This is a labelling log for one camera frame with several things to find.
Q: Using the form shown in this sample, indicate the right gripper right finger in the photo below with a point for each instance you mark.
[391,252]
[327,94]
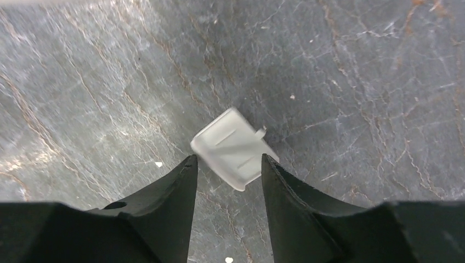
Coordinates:
[307,225]

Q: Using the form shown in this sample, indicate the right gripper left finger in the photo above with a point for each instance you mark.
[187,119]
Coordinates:
[151,225]

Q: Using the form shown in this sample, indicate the white battery cover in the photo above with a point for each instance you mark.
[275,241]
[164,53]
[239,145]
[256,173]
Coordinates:
[232,148]

